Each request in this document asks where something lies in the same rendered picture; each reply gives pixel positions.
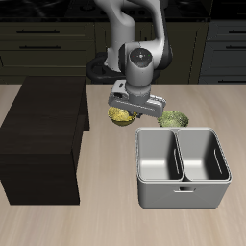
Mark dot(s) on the yellow bowl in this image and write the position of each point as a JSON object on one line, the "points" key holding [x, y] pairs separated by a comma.
{"points": [[119, 117]]}

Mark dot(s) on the green bowl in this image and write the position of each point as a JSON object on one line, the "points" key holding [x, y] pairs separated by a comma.
{"points": [[173, 119]]}

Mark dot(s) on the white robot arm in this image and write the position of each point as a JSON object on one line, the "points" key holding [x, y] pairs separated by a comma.
{"points": [[141, 61]]}

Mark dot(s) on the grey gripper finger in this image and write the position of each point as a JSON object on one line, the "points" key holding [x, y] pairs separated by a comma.
{"points": [[139, 115]]}

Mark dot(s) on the dark kitchen cupboards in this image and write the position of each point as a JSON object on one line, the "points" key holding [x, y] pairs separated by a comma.
{"points": [[48, 48]]}

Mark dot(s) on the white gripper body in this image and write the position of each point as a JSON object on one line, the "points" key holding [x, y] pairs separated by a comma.
{"points": [[137, 105]]}

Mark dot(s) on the white two-bin basket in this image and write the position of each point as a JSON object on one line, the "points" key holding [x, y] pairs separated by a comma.
{"points": [[183, 166]]}

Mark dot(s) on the dark wooden cabinet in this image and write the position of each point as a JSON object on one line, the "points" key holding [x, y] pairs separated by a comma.
{"points": [[41, 137]]}

